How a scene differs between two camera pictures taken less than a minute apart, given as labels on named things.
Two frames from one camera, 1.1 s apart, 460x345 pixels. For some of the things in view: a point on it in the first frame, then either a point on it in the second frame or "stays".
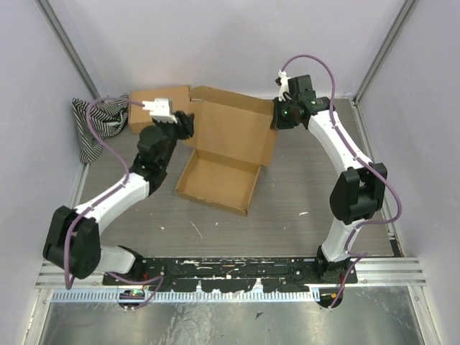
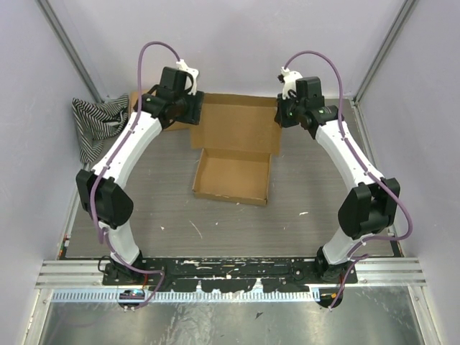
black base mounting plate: (231, 274) stays
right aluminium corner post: (406, 7) stays
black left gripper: (187, 129) -> (192, 116)
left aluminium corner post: (47, 10) stays
